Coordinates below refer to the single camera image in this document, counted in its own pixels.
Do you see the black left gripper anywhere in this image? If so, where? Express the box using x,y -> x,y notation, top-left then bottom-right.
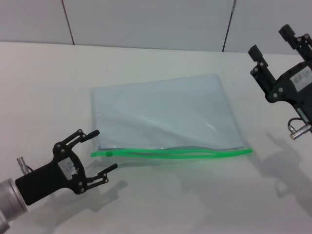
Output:
15,129 -> 118,206

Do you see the silver right cable connector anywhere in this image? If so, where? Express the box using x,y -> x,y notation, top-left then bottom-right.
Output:
287,117 -> 312,140

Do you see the clear green-zipper document bag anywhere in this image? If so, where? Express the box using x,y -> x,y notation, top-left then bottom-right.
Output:
90,72 -> 254,160

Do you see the silver cable connector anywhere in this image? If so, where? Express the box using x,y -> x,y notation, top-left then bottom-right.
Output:
287,117 -> 312,140
16,157 -> 35,176

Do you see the silver left cable connector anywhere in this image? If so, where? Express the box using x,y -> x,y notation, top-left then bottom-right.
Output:
16,157 -> 35,176

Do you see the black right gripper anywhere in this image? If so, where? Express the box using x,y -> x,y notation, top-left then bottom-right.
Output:
247,24 -> 312,134

